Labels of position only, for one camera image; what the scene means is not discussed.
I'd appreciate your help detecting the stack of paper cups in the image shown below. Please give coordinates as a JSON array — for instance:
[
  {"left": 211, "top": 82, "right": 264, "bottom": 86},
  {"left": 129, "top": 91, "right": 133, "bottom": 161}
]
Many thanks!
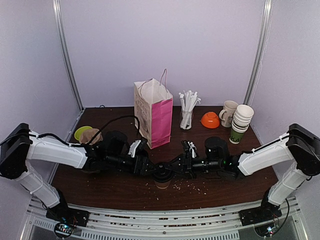
[{"left": 229, "top": 104, "right": 255, "bottom": 144}]

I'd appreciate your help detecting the beige ceramic mug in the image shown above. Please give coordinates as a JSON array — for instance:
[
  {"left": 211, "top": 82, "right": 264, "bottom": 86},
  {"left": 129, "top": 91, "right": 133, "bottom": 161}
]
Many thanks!
[{"left": 218, "top": 100, "right": 238, "bottom": 128}]

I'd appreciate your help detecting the pink and white paper bag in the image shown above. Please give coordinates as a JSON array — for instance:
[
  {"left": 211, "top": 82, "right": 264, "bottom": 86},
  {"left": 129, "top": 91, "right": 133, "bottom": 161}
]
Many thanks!
[{"left": 133, "top": 69, "right": 173, "bottom": 150}]

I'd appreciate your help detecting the stack of cardboard cup carriers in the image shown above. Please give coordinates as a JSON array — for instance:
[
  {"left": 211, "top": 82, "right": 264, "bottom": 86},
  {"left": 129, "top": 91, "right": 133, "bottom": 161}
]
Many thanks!
[{"left": 79, "top": 128, "right": 103, "bottom": 145}]

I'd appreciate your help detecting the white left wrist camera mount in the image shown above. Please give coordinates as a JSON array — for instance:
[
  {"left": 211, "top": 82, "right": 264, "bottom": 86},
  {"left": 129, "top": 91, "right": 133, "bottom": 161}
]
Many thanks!
[{"left": 127, "top": 137, "right": 148, "bottom": 158}]

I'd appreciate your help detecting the lime green bowl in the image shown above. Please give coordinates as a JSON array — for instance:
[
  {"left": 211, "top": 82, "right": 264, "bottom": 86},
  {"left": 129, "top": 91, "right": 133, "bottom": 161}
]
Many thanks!
[{"left": 74, "top": 125, "right": 92, "bottom": 141}]

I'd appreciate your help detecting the right aluminium frame post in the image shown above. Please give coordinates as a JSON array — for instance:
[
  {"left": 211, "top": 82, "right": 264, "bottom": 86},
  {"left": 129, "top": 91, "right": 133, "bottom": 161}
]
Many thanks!
[{"left": 243, "top": 0, "right": 273, "bottom": 105}]

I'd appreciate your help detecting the single black cup lid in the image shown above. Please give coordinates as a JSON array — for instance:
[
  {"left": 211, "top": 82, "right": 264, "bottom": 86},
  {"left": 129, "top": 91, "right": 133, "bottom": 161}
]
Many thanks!
[{"left": 152, "top": 163, "right": 174, "bottom": 183}]

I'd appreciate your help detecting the single brown paper cup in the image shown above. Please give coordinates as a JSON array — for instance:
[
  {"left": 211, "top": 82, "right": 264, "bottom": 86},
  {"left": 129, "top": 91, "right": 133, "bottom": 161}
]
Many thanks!
[{"left": 154, "top": 180, "right": 171, "bottom": 190}]

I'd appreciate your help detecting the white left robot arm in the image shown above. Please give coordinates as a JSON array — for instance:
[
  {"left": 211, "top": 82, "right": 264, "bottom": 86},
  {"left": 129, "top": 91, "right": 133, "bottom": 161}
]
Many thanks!
[{"left": 0, "top": 123, "right": 157, "bottom": 227}]

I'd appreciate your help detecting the glass jar of straws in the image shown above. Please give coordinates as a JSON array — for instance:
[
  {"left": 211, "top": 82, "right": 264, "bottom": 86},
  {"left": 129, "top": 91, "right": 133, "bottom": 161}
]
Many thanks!
[{"left": 179, "top": 90, "right": 201, "bottom": 130}]

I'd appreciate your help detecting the orange bowl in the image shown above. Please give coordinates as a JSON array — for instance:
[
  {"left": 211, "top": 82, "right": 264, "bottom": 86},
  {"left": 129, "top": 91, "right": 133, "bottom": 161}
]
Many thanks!
[{"left": 200, "top": 111, "right": 220, "bottom": 129}]

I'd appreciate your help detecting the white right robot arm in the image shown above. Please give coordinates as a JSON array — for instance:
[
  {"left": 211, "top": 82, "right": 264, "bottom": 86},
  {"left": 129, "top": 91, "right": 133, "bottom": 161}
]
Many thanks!
[{"left": 164, "top": 123, "right": 320, "bottom": 226}]

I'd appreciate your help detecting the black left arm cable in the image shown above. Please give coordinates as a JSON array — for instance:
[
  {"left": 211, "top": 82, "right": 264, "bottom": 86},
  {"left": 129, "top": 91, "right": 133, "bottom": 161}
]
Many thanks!
[{"left": 27, "top": 115, "right": 142, "bottom": 147}]

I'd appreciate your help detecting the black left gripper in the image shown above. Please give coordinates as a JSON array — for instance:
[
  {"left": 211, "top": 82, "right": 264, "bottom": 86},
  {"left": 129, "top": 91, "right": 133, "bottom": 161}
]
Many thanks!
[{"left": 106, "top": 152, "right": 159, "bottom": 177}]

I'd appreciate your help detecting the left aluminium frame post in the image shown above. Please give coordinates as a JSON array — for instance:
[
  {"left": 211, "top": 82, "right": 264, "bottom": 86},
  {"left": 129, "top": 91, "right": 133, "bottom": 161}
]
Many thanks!
[{"left": 52, "top": 0, "right": 84, "bottom": 112}]

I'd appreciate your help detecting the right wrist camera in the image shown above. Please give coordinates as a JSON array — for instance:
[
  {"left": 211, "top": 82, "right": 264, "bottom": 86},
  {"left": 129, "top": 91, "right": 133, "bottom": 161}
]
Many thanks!
[{"left": 181, "top": 140, "right": 199, "bottom": 159}]

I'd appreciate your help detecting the aluminium frame post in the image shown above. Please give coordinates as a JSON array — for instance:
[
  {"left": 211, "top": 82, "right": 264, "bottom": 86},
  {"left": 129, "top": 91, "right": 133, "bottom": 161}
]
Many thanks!
[
  {"left": 52, "top": 0, "right": 84, "bottom": 112},
  {"left": 243, "top": 0, "right": 273, "bottom": 105}
]

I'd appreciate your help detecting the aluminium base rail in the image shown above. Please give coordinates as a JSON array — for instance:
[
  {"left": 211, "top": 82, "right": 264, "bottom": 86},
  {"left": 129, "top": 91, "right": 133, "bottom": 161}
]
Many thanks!
[{"left": 19, "top": 197, "right": 308, "bottom": 240}]

